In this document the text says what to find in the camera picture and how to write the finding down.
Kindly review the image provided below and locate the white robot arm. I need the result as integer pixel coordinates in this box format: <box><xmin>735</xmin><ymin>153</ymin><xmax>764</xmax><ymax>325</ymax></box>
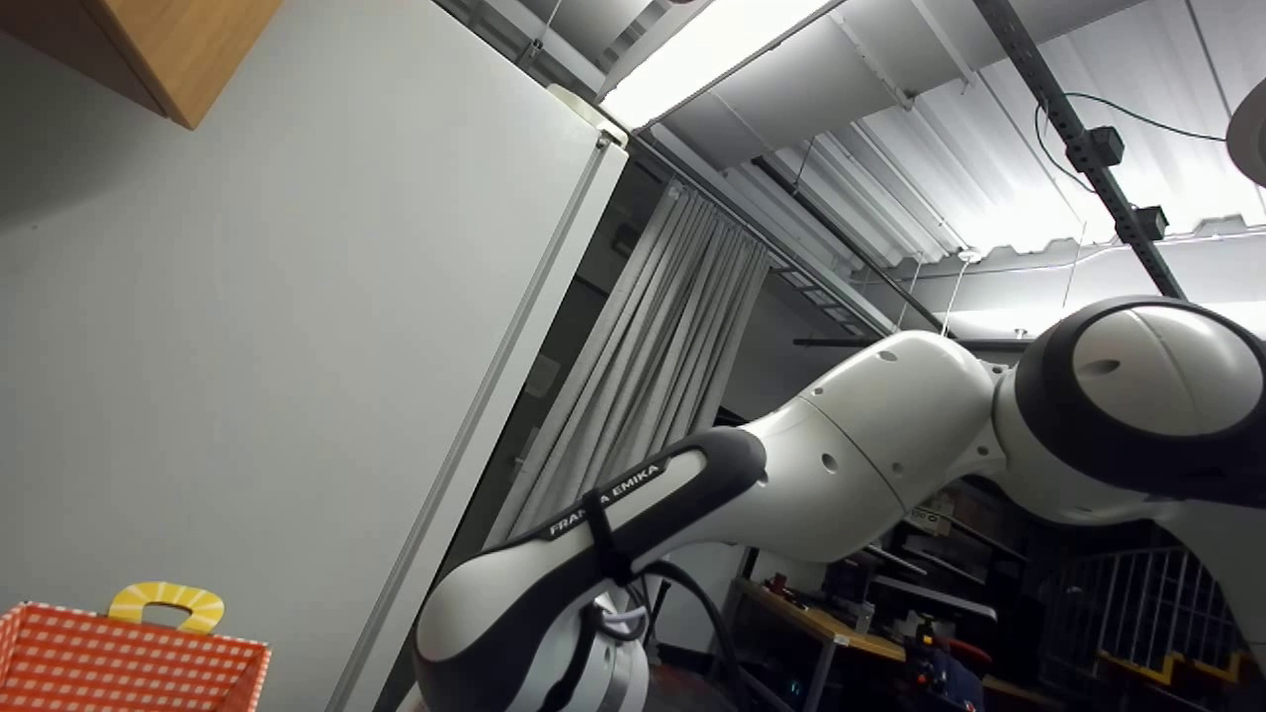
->
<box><xmin>413</xmin><ymin>297</ymin><xmax>1266</xmax><ymax>712</ymax></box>

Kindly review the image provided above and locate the white curtain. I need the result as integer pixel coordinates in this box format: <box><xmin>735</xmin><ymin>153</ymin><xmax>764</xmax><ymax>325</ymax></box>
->
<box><xmin>491</xmin><ymin>181</ymin><xmax>769</xmax><ymax>544</ymax></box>

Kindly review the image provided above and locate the black ceiling pole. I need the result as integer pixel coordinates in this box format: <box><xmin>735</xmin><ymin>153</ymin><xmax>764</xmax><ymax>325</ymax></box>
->
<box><xmin>974</xmin><ymin>0</ymin><xmax>1183</xmax><ymax>297</ymax></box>

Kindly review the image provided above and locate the wooden upper cabinet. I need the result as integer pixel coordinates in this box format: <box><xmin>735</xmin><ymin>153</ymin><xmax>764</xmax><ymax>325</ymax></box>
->
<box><xmin>0</xmin><ymin>0</ymin><xmax>281</xmax><ymax>130</ymax></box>

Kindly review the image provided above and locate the red checkered basket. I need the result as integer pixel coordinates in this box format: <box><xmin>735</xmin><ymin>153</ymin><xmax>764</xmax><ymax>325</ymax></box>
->
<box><xmin>0</xmin><ymin>581</ymin><xmax>272</xmax><ymax>712</ymax></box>

